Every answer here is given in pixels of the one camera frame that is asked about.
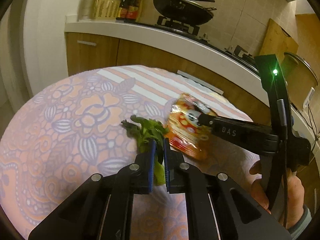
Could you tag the black gas stove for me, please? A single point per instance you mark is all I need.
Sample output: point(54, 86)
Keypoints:
point(192, 33)

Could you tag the small bok choy piece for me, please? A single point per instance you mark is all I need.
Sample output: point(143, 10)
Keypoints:
point(145, 131)

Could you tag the soy sauce bottle red label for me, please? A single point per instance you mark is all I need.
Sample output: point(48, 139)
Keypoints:
point(134, 10)

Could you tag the beige rice cooker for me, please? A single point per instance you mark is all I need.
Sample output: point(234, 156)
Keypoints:
point(299, 77)

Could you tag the steel canister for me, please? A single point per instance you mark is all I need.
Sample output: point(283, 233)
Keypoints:
point(86, 10)

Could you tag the floral pink tablecloth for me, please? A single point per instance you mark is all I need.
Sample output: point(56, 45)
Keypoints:
point(71, 130)

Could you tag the grey right sleeve forearm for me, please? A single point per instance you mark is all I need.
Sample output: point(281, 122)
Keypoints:
point(296, 230)

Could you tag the dark sauce bottle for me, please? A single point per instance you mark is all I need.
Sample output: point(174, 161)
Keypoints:
point(122, 10)

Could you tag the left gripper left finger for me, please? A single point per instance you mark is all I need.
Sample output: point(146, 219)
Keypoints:
point(101, 207)

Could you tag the black wok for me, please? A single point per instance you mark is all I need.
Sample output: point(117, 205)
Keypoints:
point(185, 11)

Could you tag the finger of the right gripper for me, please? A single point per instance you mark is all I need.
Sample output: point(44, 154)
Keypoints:
point(250, 136)

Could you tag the wooden cutting board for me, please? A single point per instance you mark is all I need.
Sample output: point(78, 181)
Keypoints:
point(277, 41)

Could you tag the wooden kitchen cabinets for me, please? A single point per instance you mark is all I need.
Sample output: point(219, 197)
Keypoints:
point(89, 51)

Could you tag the red panda snack wrapper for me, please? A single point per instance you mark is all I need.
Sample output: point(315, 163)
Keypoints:
point(185, 134)

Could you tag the white countertop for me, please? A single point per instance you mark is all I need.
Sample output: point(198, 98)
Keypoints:
point(176, 45)

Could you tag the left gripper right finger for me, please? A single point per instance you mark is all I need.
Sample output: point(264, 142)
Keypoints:
point(217, 207)

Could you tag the yellow utensil basket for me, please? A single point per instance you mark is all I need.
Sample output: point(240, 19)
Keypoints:
point(106, 9)

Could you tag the white power meter plug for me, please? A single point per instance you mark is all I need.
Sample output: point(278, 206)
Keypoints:
point(308, 98)

